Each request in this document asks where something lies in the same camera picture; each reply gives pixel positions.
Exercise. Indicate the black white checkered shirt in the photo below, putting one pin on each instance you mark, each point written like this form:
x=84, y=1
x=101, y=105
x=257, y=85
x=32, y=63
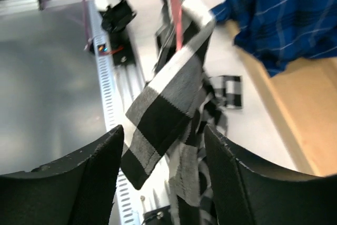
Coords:
x=186, y=100

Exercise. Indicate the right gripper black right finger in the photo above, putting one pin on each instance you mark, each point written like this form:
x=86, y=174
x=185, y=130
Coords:
x=249, y=189

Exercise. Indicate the wooden clothes rack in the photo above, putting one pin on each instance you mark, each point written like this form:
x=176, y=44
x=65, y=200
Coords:
x=302, y=104

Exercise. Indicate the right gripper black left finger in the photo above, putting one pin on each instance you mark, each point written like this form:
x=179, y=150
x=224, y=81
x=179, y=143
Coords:
x=78, y=188

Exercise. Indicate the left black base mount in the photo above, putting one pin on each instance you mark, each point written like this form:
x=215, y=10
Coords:
x=121, y=47

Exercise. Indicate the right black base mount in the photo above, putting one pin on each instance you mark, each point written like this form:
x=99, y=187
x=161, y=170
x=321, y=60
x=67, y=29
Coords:
x=160, y=216

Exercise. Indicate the pink wire hanger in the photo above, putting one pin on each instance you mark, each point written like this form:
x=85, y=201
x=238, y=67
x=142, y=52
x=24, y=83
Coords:
x=177, y=19

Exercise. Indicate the blue plaid shirt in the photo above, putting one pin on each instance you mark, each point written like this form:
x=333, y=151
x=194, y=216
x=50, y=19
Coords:
x=277, y=32

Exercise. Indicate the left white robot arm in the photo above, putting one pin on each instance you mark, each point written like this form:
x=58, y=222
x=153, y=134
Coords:
x=116, y=14

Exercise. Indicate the slotted grey cable duct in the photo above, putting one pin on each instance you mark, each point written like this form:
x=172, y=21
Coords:
x=124, y=192

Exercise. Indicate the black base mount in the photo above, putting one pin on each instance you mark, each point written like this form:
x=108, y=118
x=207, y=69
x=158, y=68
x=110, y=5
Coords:
x=121, y=47
x=160, y=216

